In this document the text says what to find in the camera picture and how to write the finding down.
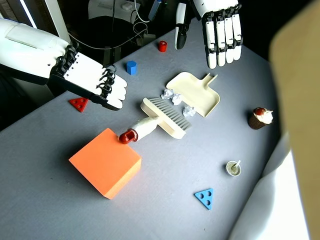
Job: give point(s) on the grey table cloth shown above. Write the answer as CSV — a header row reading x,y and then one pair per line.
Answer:
x,y
175,175

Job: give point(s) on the cream plastic dustpan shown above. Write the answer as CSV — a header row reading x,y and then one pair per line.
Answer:
x,y
195,92

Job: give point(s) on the tan blurred board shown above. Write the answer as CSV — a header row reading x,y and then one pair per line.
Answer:
x,y
300,100

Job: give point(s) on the small cup with spoon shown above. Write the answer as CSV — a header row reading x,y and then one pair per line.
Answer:
x,y
233,170

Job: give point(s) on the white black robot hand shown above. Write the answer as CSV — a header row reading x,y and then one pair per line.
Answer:
x,y
30,47
221,27

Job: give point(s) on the white frame post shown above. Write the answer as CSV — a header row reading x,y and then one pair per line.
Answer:
x,y
56,17

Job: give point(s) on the blue triangle block with holes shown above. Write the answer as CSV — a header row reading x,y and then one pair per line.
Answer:
x,y
205,197

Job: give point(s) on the toy cupcake with cherry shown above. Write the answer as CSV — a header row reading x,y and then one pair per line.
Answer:
x,y
258,118

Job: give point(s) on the orange foam block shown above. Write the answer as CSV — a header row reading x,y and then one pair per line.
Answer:
x,y
103,162

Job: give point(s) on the grey usb adapter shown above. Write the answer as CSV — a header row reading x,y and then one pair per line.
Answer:
x,y
154,10

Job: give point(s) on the red triangle block with holes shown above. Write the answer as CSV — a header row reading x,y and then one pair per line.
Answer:
x,y
80,102

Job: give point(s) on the blue hexagonal prism block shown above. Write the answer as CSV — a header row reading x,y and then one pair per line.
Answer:
x,y
131,68

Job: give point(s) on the red cylinder block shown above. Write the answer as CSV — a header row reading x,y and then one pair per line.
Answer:
x,y
162,47

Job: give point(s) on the crumpled white paper ball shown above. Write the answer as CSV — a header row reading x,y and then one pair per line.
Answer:
x,y
188,111
167,94
177,99

